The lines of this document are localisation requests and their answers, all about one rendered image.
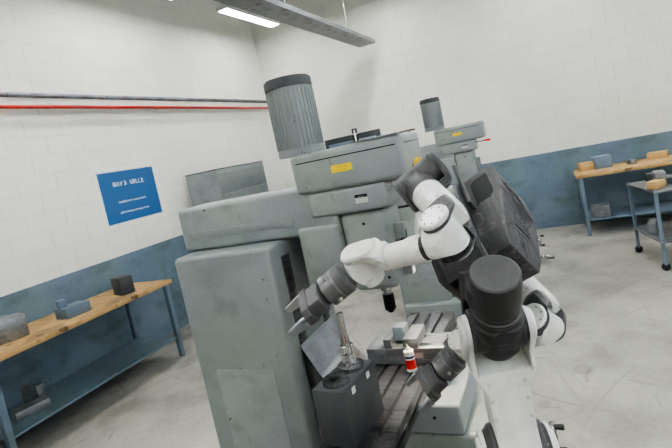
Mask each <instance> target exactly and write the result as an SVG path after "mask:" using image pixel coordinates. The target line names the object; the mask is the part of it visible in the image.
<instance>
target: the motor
mask: <svg viewBox="0 0 672 448"><path fill-rule="evenodd" d="M311 85H312V82H311V77H310V76H309V75H308V74H304V73H300V74H291V75H285V76H281V77H277V78H274V79H271V80H268V81H266V82H265V84H264V85H263V88H264V92H265V96H266V101H267V105H268V110H269V114H270V119H271V124H272V128H273V133H274V137H275V142H276V146H277V151H278V152H279V153H278V156H279V159H280V160H281V159H287V158H292V157H294V156H298V155H303V154H307V153H312V152H317V151H321V150H325V149H326V148H325V144H324V140H323V135H322V130H321V125H320V121H319V116H318V111H317V106H316V102H315V97H314V92H313V88H312V86H311Z"/></svg>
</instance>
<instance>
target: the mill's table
mask: <svg viewBox="0 0 672 448"><path fill-rule="evenodd" d="M405 322H407V323H408V328H410V326H411V325H416V324H425V329H426V333H439V332H452V331H454V330H455V328H456V325H457V324H456V319H455V314H454V311H445V313H444V314H443V312H442V311H435V312H433V313H432V314H431V313H430V312H422V313H421V314H420V315H419V312H416V313H410V315H409V316H408V318H407V319H406V321H405ZM375 368H376V373H377V378H378V382H379V387H380V392H381V397H382V401H383V406H384V412H383V413H382V414H381V416H380V417H379V418H378V420H377V421H376V422H375V424H374V425H373V426H372V428H371V429H370V430H369V432H368V433H367V434H366V436H365V437H364V438H363V439H362V441H361V442H360V443H359V445H358V446H357V447H356V448H405V445H406V443H407V441H408V438H409V436H410V434H411V431H412V429H413V427H414V424H415V422H416V420H417V417H418V415H419V413H420V412H418V409H419V408H420V407H421V405H422V404H423V403H424V401H425V398H426V396H427V395H426V394H425V392H424V390H423V388H422V386H421V384H420V382H419V380H418V379H417V380H416V381H415V382H414V383H413V384H411V385H410V386H406V385H405V382H406V381H407V380H408V378H409V377H410V376H411V375H412V374H413V373H414V372H408V371H407V368H406V364H376V365H375ZM320 448H343V447H337V446H332V445H326V444H324V443H323V444H322V445H321V447H320Z"/></svg>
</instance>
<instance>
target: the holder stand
mask: <svg viewBox="0 0 672 448"><path fill-rule="evenodd" d="M356 360H357V363H356V364H355V365H354V366H351V367H345V366H344V365H343V361H341V362H340V363H339V364H338V365H337V367H336V368H335V369H333V370H332V371H331V372H330V373H329V374H328V375H326V376H325V377H324V378H323V379H322V381H321V382H320V383H319V384H318V385H317V386H316V387H315V388H313V389H312V394H313V399H314V403H315V408H316V412H317V417H318V421H319V426H320V430H321V435H322V439H323V443H324V444H326V445H332V446H337V447H343V448H356V447H357V446H358V445H359V443H360V442H361V441H362V439H363V438H364V437H365V436H366V434H367V433H368V432H369V430H370V429H371V428H372V426H373V425H374V424H375V422H376V421H377V420H378V418H379V417H380V416H381V414H382V413H383V412H384V406H383V401H382V397H381V392H380V387H379V382H378V378H377V373H376V368H375V363H374V360H362V359H361V358H357V357H356Z"/></svg>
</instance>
